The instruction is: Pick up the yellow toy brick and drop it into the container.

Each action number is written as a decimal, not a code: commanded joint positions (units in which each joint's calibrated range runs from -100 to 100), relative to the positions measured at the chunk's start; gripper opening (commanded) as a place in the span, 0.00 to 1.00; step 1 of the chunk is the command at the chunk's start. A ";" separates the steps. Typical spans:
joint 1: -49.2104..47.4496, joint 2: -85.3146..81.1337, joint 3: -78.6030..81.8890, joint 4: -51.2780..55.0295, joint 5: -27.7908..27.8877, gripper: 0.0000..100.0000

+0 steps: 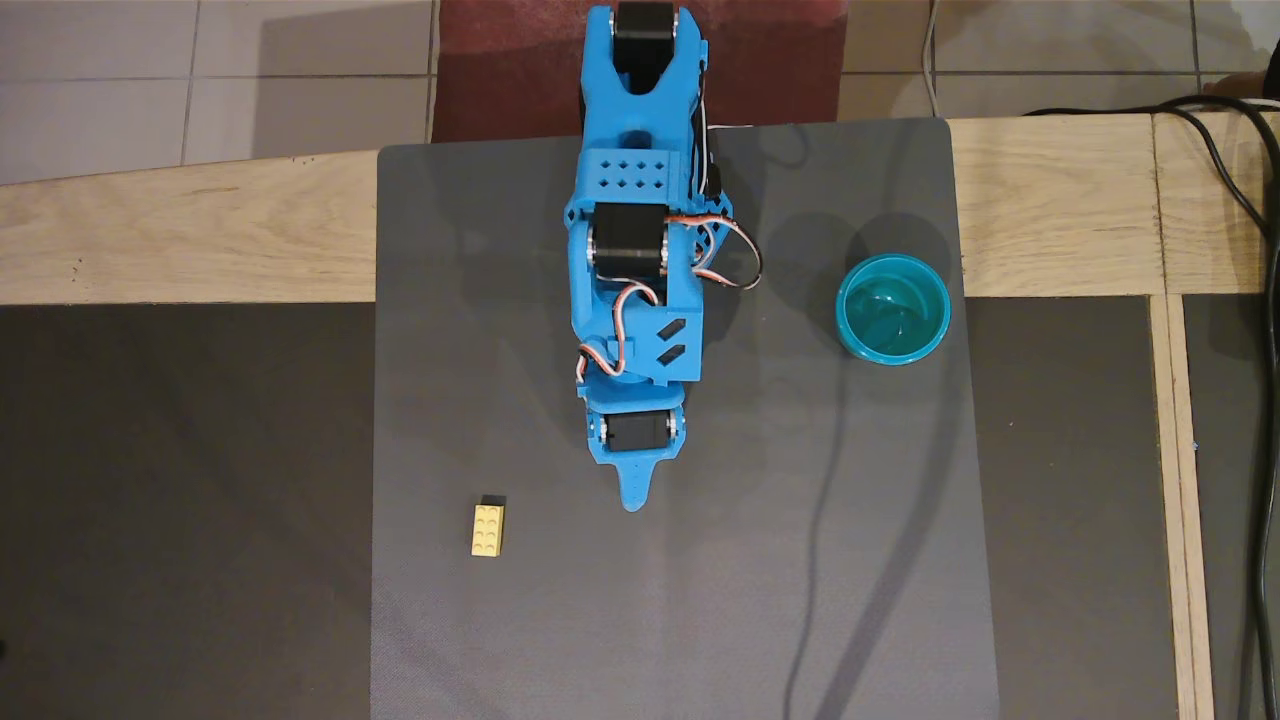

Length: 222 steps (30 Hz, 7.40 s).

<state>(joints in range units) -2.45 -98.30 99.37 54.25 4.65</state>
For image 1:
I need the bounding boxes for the white cable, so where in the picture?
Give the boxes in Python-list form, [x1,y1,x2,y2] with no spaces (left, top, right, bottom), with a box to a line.
[921,0,946,118]

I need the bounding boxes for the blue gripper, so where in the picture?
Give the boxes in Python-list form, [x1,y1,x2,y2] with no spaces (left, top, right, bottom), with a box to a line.
[583,383,691,514]

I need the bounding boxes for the teal plastic cup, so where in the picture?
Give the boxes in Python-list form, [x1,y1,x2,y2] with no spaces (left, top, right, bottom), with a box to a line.
[835,253,952,366]

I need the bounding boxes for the cream lego brick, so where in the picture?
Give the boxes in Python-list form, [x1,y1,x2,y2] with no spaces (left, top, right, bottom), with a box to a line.
[470,495,507,559]

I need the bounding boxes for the chair with dark red cover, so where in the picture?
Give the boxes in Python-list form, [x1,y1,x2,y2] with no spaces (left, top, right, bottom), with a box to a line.
[431,0,850,145]

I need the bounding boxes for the black cable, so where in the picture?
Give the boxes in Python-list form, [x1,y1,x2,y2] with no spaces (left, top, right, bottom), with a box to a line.
[1022,94,1280,720]

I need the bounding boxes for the dark grey mat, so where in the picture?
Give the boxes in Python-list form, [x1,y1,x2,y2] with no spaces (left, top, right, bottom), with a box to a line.
[370,118,1002,720]

